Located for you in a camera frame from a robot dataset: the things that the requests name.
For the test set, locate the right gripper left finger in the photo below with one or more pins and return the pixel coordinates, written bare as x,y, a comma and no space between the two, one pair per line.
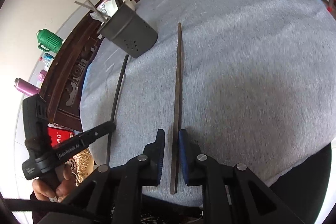
113,195

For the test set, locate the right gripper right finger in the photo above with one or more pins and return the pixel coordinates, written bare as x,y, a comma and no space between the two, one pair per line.
231,194

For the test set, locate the brown wooden chopstick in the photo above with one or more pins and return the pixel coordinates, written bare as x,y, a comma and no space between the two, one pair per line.
177,113

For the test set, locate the dark wooden chopstick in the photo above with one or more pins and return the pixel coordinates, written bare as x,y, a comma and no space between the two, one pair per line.
114,107

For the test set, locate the dark utensil holder cup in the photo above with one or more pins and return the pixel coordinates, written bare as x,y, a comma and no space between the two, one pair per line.
127,30

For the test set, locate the thin dark chopstick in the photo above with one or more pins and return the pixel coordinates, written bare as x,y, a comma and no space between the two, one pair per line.
90,4

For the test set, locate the left human hand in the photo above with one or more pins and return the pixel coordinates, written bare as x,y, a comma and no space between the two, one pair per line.
43,192

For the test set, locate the red paper bag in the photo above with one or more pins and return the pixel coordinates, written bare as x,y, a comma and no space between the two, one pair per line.
58,135

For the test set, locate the carved dark wooden sideboard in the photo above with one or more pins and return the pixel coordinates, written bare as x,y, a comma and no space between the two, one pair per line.
62,87

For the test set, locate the purple thermos bottle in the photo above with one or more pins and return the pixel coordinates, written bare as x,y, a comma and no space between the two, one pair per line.
25,87

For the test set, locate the small purple cup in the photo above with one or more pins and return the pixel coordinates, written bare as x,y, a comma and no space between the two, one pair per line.
42,75

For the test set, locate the green thermos jug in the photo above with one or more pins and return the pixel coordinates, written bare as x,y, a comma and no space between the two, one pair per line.
49,41

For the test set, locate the grey tablecloth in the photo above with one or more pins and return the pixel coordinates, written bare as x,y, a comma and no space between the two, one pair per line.
258,86

